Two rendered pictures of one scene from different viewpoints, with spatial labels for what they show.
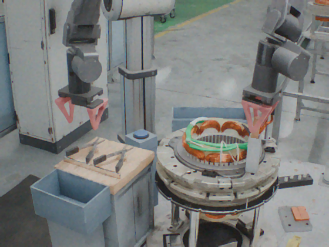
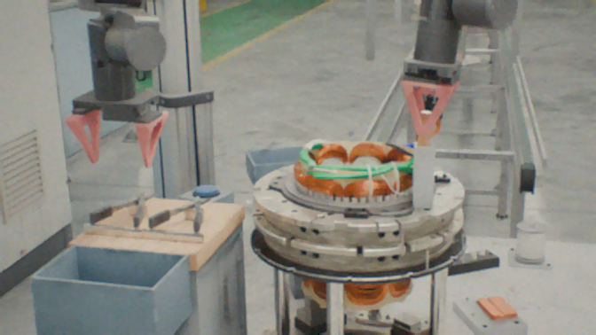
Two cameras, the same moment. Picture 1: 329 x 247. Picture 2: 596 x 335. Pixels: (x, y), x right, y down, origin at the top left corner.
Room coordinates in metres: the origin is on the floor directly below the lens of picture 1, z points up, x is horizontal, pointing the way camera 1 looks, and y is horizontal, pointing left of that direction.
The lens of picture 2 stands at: (-0.09, 0.19, 1.48)
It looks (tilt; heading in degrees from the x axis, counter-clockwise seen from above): 17 degrees down; 348
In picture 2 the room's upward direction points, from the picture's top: 1 degrees counter-clockwise
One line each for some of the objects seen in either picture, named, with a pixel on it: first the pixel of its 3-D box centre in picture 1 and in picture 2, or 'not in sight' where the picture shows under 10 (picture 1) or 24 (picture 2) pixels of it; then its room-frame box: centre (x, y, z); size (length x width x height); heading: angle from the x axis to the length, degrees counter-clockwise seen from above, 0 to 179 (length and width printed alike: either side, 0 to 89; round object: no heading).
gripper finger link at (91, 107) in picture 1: (90, 111); (137, 134); (0.99, 0.19, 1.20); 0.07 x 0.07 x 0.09; 63
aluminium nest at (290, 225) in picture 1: (295, 217); (489, 315); (1.09, -0.41, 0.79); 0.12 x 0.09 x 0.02; 0
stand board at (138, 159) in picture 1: (104, 163); (162, 229); (1.00, 0.16, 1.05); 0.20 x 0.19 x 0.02; 153
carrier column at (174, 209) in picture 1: (175, 197); (281, 289); (1.06, -0.03, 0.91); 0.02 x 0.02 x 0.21
